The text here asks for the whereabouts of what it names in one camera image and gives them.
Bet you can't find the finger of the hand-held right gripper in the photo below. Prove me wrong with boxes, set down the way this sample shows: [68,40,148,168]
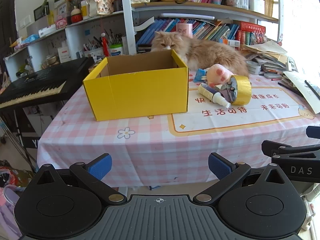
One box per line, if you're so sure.
[306,126,320,139]
[261,140,320,159]

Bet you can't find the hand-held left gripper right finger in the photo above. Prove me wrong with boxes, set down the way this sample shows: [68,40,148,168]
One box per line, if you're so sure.
[193,152,288,204]

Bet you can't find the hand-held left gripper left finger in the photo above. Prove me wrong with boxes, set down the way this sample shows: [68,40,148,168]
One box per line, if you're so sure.
[32,153,128,204]

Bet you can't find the gold tape roll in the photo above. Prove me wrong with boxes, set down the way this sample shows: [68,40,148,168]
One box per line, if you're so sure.
[229,74,252,105]

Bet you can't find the yellow cardboard box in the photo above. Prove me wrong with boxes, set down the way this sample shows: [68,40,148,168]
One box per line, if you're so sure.
[82,49,189,122]

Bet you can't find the pink plush paw toy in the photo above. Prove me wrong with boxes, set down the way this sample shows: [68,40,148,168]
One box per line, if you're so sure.
[205,64,235,85]

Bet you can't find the desktop with pink checked cloth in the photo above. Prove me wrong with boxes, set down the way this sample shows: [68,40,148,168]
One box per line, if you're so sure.
[37,70,320,188]

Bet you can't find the black pencil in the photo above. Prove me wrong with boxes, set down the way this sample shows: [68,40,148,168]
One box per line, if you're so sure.
[277,82,303,97]

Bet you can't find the white paper sheets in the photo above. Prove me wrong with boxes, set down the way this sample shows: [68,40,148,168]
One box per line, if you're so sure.
[282,71,320,114]

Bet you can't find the cream spray bottle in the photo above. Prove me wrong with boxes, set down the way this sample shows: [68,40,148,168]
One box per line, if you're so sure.
[197,82,232,109]

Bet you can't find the small toy car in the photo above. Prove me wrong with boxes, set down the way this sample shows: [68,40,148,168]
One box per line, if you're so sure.
[220,81,239,102]

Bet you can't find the black keyboard stand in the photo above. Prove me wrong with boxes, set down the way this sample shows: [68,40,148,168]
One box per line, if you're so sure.
[0,106,44,173]

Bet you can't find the blue packet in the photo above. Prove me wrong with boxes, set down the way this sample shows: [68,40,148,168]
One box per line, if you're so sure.
[193,68,209,83]

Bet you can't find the pile of papers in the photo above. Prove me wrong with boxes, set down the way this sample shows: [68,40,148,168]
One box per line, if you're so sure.
[241,40,298,75]

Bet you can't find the black electronic keyboard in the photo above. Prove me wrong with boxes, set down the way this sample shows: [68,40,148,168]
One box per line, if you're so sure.
[0,57,95,109]

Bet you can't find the pen holder with pens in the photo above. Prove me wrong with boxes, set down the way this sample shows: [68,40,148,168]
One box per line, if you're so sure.
[83,30,110,59]

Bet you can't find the fluffy orange cat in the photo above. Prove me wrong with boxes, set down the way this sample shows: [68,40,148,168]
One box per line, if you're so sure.
[151,31,250,78]

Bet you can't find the white jar green lid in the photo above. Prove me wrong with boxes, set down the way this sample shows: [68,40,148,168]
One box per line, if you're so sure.
[109,44,124,56]

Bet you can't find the red tassel ornament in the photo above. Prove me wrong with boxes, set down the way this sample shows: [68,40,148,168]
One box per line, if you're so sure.
[100,15,110,57]

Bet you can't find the row of leaning books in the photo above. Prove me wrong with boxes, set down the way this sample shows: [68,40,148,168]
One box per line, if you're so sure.
[136,17,267,52]

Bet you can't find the pink printed cup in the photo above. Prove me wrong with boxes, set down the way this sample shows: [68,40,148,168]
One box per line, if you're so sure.
[176,23,193,39]

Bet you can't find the red round doll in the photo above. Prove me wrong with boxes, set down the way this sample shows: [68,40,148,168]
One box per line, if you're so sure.
[71,6,83,23]

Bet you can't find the white bookshelf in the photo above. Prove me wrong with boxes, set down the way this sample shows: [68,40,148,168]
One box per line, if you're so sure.
[5,0,282,80]

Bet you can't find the white bunny figure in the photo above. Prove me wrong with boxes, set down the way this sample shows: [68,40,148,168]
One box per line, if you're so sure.
[93,0,115,15]

